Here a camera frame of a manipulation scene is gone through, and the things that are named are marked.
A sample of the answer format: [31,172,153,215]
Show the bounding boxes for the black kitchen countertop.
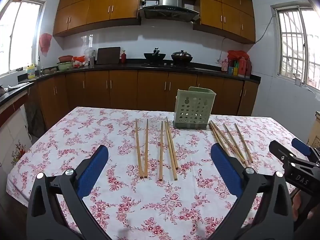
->
[0,59,262,107]

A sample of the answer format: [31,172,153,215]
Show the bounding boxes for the hanging red plastic bag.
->
[39,33,52,57]

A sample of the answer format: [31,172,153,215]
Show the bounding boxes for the pot with metal lid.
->
[171,50,193,63]

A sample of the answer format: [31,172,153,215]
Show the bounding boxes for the wooden wall cabinet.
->
[53,0,142,37]
[193,0,256,44]

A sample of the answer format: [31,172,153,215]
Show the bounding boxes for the sliding window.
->
[0,0,47,78]

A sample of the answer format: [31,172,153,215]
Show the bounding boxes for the pink floral tablecloth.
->
[6,106,312,240]

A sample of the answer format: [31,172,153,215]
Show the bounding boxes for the white wall cable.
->
[217,15,275,63]

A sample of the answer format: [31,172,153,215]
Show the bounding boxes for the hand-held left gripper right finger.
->
[210,143,293,240]

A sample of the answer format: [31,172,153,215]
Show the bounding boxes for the dark patterned curtain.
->
[25,90,47,137]

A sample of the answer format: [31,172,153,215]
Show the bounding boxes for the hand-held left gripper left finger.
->
[26,144,112,240]

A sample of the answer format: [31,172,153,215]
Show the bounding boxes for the black wok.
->
[143,47,166,60]

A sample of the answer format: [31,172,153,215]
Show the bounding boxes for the dark cutting board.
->
[96,47,121,65]

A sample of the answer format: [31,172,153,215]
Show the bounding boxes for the large red plastic bag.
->
[227,50,250,60]

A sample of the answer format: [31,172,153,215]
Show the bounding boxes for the grey dish cloth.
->
[7,83,27,91]

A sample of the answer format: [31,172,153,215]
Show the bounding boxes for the green basin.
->
[57,61,75,71]

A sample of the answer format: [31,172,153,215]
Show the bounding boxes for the crumpled red plastic bag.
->
[72,56,86,67]

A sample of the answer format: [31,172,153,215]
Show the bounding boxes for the person's right hand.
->
[291,191,316,221]

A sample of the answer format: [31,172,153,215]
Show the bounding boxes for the green perforated utensil holder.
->
[172,86,217,130]

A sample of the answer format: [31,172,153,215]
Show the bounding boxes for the wooden base cabinets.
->
[27,70,259,130]

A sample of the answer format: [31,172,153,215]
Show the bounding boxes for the flower decorated tile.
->
[11,141,27,167]

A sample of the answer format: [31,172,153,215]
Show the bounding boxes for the gas stove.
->
[141,60,198,68]

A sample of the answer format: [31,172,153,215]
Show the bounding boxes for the barred window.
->
[271,4,320,90]

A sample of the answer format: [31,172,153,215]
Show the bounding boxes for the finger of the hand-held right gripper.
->
[269,140,320,175]
[291,138,320,167]

